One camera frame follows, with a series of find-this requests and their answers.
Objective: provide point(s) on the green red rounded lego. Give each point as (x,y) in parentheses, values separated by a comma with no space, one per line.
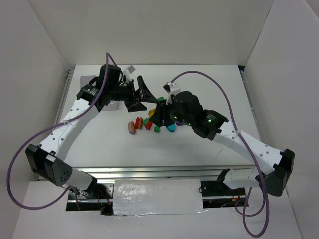
(147,124)

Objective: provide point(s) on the small green lego brick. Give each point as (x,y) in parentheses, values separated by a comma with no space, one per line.
(156,129)

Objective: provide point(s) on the red brown lego brick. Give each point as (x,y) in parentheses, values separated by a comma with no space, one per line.
(138,123)

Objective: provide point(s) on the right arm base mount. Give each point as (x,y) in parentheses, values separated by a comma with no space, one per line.
(217,195)

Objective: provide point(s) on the white divided container right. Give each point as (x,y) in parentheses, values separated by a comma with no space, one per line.
(112,106)

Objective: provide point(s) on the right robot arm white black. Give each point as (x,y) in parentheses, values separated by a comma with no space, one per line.
(274,166)

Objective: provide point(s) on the teal rounded lego brick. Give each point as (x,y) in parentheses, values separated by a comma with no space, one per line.
(171,128)

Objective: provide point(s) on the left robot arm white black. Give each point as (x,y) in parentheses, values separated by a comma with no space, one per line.
(47,158)

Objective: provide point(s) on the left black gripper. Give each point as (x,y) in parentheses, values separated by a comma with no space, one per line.
(134,92)

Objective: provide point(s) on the purple top brown lego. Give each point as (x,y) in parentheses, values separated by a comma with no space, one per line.
(131,128)

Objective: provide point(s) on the side aluminium rail right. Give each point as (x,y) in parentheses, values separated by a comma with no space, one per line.
(241,70)

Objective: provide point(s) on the yellow butterfly lego brick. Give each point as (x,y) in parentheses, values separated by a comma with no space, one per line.
(151,112)

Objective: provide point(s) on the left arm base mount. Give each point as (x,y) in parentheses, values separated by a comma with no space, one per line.
(101,202)

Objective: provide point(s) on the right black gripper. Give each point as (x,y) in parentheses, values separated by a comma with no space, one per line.
(162,114)

